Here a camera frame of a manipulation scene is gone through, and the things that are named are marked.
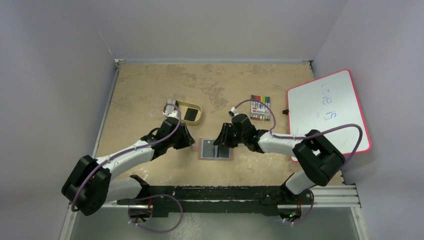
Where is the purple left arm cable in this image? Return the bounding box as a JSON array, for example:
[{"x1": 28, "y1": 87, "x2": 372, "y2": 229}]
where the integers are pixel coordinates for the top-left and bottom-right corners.
[{"x1": 71, "y1": 103, "x2": 183, "y2": 213}]

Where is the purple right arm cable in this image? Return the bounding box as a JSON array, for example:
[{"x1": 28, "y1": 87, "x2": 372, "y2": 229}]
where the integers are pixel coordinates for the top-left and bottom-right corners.
[{"x1": 229, "y1": 99, "x2": 364, "y2": 168}]

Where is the pack of coloured markers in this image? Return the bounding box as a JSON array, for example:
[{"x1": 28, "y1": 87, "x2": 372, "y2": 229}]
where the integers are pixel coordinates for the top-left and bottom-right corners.
[{"x1": 250, "y1": 95, "x2": 271, "y2": 121}]

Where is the aluminium frame rail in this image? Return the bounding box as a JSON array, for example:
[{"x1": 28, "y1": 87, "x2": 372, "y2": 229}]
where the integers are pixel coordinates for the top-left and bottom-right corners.
[{"x1": 100, "y1": 184, "x2": 361, "y2": 208}]

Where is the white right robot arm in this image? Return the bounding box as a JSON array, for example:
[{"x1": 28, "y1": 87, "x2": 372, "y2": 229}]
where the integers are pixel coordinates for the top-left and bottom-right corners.
[{"x1": 213, "y1": 114, "x2": 346, "y2": 204}]

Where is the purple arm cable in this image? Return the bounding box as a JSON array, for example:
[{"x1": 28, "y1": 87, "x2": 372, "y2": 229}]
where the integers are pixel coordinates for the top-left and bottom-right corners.
[
  {"x1": 229, "y1": 99, "x2": 364, "y2": 168},
  {"x1": 71, "y1": 103, "x2": 183, "y2": 213}
]

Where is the beige oval plastic tray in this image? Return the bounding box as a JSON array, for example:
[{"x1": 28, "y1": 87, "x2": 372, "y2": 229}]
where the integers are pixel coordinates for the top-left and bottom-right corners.
[{"x1": 163, "y1": 100, "x2": 202, "y2": 126}]

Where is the pink leather card holder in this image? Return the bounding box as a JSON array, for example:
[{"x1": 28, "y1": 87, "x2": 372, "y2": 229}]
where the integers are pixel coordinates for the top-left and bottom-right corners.
[{"x1": 191, "y1": 138, "x2": 234, "y2": 161}]

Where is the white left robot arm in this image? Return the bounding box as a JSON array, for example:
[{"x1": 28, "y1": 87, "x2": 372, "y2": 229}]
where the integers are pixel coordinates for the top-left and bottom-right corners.
[{"x1": 61, "y1": 111, "x2": 195, "y2": 216}]

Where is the black credit card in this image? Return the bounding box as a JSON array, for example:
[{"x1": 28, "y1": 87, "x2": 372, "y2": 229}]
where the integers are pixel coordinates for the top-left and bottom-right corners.
[
  {"x1": 200, "y1": 139, "x2": 216, "y2": 159},
  {"x1": 217, "y1": 146, "x2": 231, "y2": 159}
]

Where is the pink framed whiteboard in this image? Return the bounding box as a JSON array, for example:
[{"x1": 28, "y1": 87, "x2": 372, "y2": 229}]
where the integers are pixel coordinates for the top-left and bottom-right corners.
[{"x1": 287, "y1": 69, "x2": 372, "y2": 153}]

